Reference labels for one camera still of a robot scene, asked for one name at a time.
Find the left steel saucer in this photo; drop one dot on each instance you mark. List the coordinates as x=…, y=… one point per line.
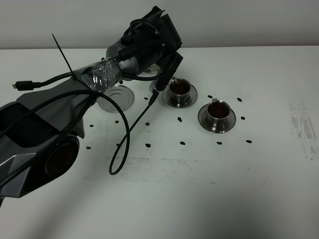
x=189, y=101

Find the stainless steel teapot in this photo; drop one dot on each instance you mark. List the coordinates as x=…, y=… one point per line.
x=157, y=70

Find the steel teapot saucer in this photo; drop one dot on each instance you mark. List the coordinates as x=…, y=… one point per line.
x=121, y=95

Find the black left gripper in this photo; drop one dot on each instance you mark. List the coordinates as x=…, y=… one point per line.
x=134, y=59

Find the steel teacup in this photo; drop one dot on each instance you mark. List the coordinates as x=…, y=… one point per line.
x=218, y=109
x=179, y=89

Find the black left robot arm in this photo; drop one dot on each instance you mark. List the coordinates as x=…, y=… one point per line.
x=40, y=131

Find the right steel saucer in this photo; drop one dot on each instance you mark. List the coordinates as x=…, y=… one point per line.
x=216, y=125

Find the right steel teacup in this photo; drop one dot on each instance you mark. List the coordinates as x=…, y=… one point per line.
x=218, y=109

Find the black cable tie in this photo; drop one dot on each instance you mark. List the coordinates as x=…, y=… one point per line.
x=64, y=57

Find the left steel teacup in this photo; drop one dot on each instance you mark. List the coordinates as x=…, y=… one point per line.
x=179, y=89

